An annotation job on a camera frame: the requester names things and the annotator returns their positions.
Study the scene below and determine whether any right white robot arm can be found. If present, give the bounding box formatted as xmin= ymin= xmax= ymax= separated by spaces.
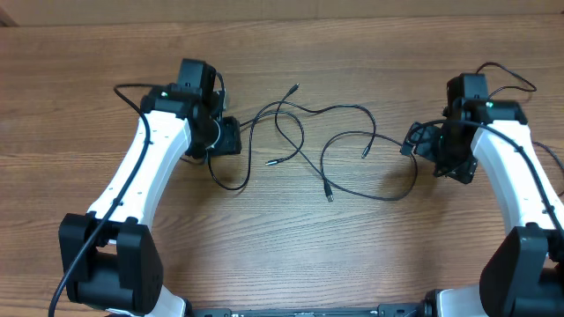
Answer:
xmin=400 ymin=73 xmax=563 ymax=316

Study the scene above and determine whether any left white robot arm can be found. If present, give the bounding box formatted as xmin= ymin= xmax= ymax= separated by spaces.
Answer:
xmin=48 ymin=59 xmax=241 ymax=316

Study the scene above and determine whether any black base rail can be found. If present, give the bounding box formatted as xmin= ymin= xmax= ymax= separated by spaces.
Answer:
xmin=190 ymin=303 xmax=433 ymax=317

